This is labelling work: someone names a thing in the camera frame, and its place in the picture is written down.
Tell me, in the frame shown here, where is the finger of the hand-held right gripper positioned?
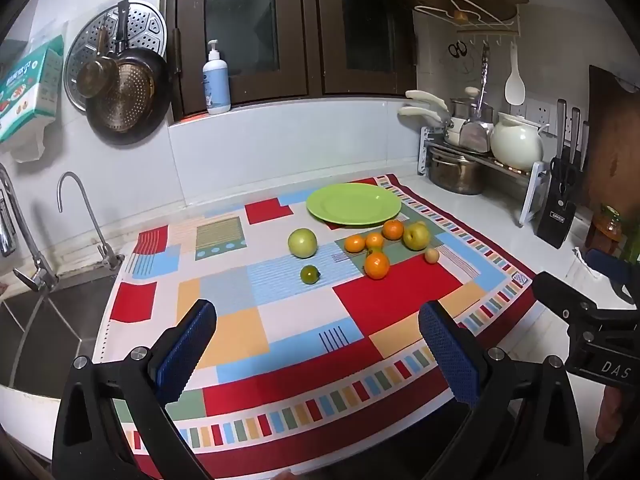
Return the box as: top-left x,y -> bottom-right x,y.
531,271 -> 601,323
582,247 -> 640,306

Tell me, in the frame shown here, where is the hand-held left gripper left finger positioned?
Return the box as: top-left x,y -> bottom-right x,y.
51,299 -> 218,480

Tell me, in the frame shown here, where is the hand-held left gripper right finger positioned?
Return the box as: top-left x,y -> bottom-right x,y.
418,301 -> 587,480

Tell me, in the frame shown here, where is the yellow-green apple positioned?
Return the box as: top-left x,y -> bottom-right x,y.
403,222 -> 431,252

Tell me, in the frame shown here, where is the pale green apple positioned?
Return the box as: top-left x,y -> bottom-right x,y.
287,228 -> 319,259

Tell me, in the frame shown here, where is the green plate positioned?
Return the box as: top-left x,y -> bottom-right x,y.
306,183 -> 402,227

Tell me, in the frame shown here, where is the person's right hand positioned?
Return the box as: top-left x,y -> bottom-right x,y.
597,387 -> 628,443

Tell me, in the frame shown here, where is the green glass jar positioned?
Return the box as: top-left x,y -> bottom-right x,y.
597,204 -> 624,242

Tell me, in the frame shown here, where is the black knife block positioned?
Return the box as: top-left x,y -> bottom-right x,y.
536,157 -> 584,250

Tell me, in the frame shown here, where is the white shelf rack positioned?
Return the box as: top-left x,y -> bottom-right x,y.
417,125 -> 551,226

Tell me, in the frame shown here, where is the colourful patchwork printed cloth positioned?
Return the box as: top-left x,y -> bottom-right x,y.
92,174 -> 546,467

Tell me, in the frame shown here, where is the dark wooden cutting board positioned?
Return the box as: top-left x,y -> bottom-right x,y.
582,65 -> 640,217

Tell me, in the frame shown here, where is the steel sink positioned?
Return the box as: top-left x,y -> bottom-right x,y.
0,272 -> 118,397

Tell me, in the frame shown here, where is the thin gooseneck faucet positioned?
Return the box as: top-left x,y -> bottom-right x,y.
56,172 -> 126,274

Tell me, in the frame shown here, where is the white ceramic pot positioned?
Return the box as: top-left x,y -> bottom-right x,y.
490,112 -> 551,172

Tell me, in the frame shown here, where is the large steel pot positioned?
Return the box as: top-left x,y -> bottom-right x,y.
428,146 -> 488,196

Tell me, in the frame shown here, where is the chrome kitchen faucet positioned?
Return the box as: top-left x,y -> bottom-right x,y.
0,162 -> 60,293

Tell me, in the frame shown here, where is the metal skimmer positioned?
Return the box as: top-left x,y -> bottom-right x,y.
459,42 -> 496,155

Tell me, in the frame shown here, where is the white rice paddle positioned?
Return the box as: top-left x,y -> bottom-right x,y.
504,40 -> 527,107

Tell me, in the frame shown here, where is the steel pot with lid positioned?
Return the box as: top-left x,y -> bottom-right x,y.
450,86 -> 496,127

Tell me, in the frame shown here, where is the black frying pan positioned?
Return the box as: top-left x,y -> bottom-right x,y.
85,0 -> 171,147

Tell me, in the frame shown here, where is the white plastic bag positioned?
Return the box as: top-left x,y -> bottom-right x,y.
0,120 -> 54,163

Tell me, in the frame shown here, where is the golden mesh strainer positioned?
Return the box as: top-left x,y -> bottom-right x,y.
102,62 -> 156,133

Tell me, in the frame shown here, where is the white blue pump bottle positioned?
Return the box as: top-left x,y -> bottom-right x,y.
202,40 -> 232,115

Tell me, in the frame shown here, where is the small brass ladle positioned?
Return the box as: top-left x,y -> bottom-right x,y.
76,27 -> 119,99

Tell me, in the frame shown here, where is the green white cardboard box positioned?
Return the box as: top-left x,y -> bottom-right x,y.
0,35 -> 66,143

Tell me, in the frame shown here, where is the round metal steamer plate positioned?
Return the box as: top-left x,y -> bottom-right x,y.
64,2 -> 167,111

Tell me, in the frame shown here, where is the white wall power outlet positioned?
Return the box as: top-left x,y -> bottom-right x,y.
510,102 -> 558,136

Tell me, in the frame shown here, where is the white wire wall rack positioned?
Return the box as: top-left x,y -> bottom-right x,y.
414,0 -> 521,45

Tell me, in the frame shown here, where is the brown window frame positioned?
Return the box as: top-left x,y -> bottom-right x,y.
162,0 -> 418,123

